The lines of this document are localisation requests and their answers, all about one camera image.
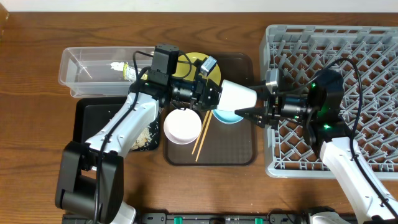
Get yellow plate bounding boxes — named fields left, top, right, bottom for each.
left=173, top=52, right=221, bottom=85

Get white cup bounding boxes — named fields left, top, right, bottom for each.
left=216, top=80, right=257, bottom=111

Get grey dishwasher rack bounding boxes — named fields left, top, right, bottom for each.
left=259, top=25, right=397, bottom=180

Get white bowl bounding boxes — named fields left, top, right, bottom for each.
left=164, top=109, right=202, bottom=145

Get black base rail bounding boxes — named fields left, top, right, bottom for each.
left=62, top=212, right=358, bottom=224

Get clear plastic bin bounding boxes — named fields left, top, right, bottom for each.
left=58, top=47, right=154, bottom=98

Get dark brown serving tray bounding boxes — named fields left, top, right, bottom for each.
left=164, top=53, right=257, bottom=166

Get wooden chopstick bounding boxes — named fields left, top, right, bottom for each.
left=195, top=111, right=213, bottom=162
left=192, top=111, right=210, bottom=155

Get black plastic bin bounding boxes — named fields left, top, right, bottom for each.
left=73, top=96, right=160, bottom=143

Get rice and food scraps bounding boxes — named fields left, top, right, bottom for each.
left=130, top=121, right=160, bottom=151

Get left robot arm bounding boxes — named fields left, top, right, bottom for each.
left=55, top=67, right=222, bottom=223

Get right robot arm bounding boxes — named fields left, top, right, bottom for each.
left=235, top=69, right=397, bottom=223

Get green snack wrapper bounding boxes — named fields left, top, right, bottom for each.
left=111, top=62, right=142, bottom=83

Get light blue bowl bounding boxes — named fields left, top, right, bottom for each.
left=213, top=110, right=243, bottom=124

